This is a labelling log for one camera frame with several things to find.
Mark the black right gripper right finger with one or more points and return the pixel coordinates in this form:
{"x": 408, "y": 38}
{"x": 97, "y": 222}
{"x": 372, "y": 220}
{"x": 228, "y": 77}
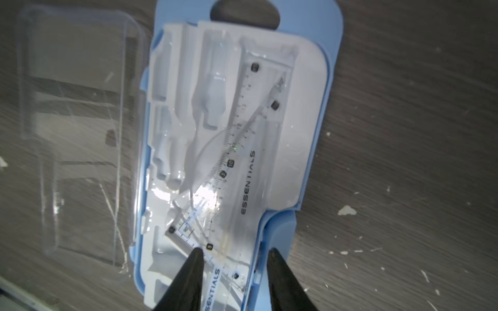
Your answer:
{"x": 285, "y": 291}

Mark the blue ruler set case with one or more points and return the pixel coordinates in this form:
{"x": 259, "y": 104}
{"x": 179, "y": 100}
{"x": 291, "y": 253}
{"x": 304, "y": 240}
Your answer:
{"x": 180, "y": 158}

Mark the clear triangle set square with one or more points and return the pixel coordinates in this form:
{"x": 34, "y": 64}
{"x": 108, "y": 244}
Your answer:
{"x": 215, "y": 217}

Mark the clear straight essentials ruler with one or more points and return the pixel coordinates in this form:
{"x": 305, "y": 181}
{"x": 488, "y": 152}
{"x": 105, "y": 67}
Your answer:
{"x": 216, "y": 295}

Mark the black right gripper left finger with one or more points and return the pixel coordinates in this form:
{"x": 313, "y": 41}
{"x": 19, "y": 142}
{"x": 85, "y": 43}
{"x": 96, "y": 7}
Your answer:
{"x": 185, "y": 292}

